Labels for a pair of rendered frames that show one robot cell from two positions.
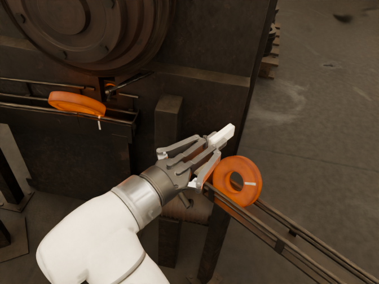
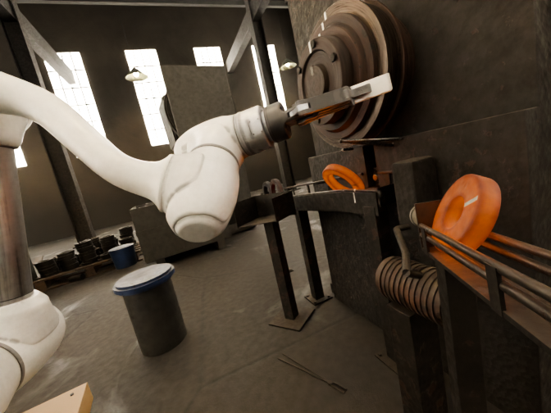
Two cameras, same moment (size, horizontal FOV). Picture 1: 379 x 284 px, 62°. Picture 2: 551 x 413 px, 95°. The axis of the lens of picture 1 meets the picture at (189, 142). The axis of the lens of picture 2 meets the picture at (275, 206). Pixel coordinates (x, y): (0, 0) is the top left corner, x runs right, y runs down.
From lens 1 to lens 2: 0.71 m
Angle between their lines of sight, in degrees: 65
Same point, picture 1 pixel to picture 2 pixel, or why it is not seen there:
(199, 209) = (427, 287)
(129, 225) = (227, 124)
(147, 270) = (213, 151)
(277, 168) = not seen: outside the picture
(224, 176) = (444, 211)
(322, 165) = not seen: outside the picture
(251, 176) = (475, 188)
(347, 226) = not seen: outside the picture
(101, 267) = (191, 140)
